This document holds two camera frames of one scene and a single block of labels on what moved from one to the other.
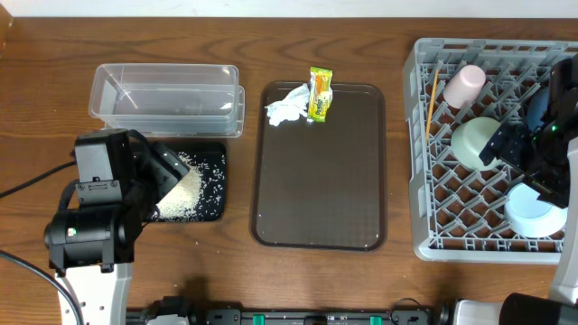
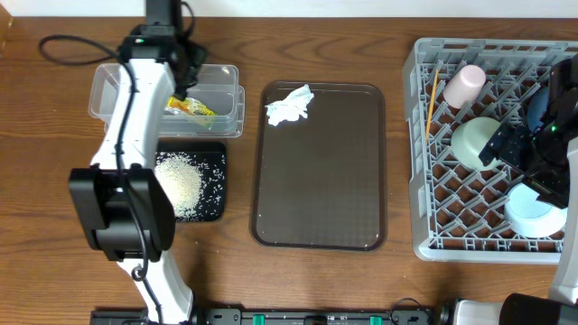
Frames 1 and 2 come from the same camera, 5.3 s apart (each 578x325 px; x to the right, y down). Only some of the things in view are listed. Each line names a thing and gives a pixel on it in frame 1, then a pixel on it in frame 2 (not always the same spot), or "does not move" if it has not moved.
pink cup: [463, 87] does not move
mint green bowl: [470, 137] does not move
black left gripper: [162, 181] to [194, 51]
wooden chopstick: [432, 106] does not move
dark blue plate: [537, 107] does not move
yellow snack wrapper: [320, 94] to [192, 109]
